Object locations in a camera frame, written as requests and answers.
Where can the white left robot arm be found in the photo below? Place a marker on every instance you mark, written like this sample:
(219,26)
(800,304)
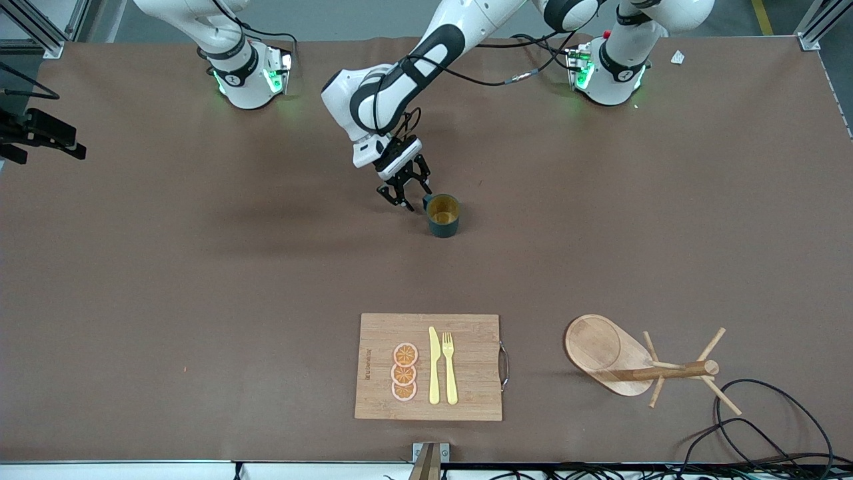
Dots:
(340,96)

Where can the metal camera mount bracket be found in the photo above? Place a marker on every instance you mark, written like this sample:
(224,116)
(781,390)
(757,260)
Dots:
(430,460)

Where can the white paper scrap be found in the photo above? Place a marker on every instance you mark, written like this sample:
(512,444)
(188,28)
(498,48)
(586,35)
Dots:
(678,57)

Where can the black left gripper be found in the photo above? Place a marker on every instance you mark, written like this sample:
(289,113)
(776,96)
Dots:
(404,178)

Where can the wooden mug rack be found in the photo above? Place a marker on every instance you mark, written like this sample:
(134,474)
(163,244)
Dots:
(600,346)

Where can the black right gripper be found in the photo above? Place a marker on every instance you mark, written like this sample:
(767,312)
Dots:
(41,128)

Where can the aluminium frame post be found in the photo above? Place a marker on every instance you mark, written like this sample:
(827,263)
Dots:
(810,36)
(50,46)

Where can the orange slice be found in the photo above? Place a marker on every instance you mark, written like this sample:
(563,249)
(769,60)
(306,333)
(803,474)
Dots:
(405,354)

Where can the yellow plastic knife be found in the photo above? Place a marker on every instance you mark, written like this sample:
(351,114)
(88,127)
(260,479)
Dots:
(434,373)

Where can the yellow plastic fork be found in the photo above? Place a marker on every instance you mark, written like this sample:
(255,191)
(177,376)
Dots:
(451,380)

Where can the dark green mug yellow inside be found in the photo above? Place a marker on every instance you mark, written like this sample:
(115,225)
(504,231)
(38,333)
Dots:
(443,228)

